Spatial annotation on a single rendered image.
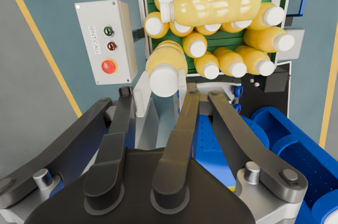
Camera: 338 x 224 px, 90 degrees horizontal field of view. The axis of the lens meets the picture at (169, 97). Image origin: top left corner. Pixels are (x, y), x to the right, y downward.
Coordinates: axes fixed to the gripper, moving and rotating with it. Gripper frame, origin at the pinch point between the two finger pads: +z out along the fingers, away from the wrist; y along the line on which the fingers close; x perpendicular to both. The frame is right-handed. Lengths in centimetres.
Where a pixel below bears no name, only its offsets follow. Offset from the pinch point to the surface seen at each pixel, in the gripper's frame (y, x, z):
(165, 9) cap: 0.0, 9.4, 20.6
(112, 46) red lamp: -13.6, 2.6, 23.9
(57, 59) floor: -108, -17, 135
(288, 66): 92, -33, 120
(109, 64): -15.3, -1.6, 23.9
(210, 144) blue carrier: 9.9, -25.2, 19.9
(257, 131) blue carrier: 24.7, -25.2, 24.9
